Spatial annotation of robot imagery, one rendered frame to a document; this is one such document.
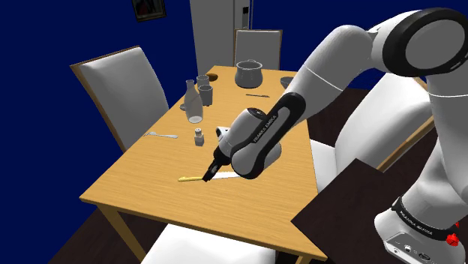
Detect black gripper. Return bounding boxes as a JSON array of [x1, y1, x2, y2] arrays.
[[202, 145, 232, 183]]

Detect yellow handled knife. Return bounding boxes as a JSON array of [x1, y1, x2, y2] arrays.
[[178, 171, 242, 182]]

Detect grey salt shaker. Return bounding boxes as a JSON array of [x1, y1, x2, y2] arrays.
[[193, 127, 206, 148]]

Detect wooden dining table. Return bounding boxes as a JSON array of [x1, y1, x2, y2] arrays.
[[79, 64, 329, 264]]

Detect silver fork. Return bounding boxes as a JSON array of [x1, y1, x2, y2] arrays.
[[142, 131, 179, 140]]

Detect clear glass bottle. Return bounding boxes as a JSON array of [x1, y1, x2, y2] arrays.
[[184, 79, 204, 125]]

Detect grey pot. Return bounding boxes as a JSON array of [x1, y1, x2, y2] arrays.
[[234, 59, 265, 89]]

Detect grey door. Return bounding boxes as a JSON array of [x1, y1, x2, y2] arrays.
[[188, 0, 254, 77]]

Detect dark robot stand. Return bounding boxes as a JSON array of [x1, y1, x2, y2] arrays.
[[290, 157, 407, 264]]

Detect white chair with wooden frame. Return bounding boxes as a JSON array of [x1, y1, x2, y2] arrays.
[[233, 28, 284, 71], [69, 45, 170, 153], [139, 223, 278, 264], [309, 72, 437, 194]]

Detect dark framed wall picture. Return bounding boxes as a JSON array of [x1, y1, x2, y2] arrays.
[[130, 0, 167, 23]]

